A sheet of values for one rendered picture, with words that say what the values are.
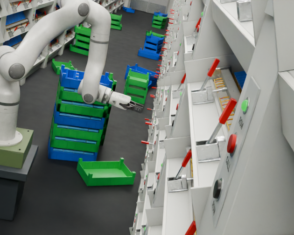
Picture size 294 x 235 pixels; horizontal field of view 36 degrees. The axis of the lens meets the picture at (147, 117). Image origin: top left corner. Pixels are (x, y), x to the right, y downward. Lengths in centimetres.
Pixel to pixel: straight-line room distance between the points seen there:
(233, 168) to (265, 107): 7
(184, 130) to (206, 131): 35
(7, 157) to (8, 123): 15
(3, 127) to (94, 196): 72
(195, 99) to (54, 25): 129
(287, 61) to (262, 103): 4
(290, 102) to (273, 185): 8
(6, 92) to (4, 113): 10
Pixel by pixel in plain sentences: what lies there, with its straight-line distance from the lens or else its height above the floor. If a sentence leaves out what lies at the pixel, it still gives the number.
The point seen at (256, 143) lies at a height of 120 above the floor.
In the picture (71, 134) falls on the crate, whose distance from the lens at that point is 285.
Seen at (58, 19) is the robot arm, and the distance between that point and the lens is 207.
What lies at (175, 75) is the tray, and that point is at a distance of 175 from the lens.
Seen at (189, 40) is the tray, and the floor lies 108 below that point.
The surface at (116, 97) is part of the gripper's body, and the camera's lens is 226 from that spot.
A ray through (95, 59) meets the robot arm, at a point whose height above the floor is 79.
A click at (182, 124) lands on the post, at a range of 106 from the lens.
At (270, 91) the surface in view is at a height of 124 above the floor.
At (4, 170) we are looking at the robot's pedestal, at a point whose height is 28.
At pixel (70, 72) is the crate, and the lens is 292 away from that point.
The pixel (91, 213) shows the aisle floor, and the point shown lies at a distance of 245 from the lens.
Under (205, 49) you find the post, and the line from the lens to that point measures 102.
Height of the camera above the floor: 130
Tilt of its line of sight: 19 degrees down
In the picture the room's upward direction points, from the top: 14 degrees clockwise
